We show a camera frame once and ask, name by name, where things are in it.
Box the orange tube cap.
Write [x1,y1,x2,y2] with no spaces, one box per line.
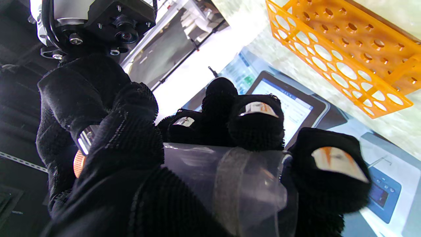
[73,150,87,179]

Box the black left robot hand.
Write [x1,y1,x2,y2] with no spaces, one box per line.
[43,77,373,237]

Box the printed laboratory backdrop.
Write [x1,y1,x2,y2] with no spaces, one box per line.
[183,46,421,237]

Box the clear plastic test tube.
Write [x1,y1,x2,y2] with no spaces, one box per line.
[162,142,299,237]

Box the orange test tube rack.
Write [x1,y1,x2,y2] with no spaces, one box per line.
[265,0,421,119]

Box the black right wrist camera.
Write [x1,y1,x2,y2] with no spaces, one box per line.
[84,0,158,56]

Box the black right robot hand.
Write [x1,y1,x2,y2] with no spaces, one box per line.
[36,53,165,214]

